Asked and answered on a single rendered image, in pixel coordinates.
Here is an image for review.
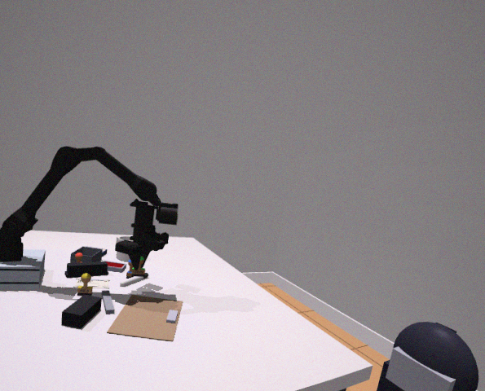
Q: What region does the yellow-handled rubber stamp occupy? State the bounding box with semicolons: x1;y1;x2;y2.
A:
77;274;93;296

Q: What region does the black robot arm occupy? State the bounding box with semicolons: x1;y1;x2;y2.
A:
0;147;178;262

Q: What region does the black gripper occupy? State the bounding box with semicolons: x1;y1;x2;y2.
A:
115;221;155;270

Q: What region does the grey mug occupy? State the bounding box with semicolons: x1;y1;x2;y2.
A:
116;236;134;261

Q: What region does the brown clipboard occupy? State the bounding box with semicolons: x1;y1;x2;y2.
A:
107;295;183;341

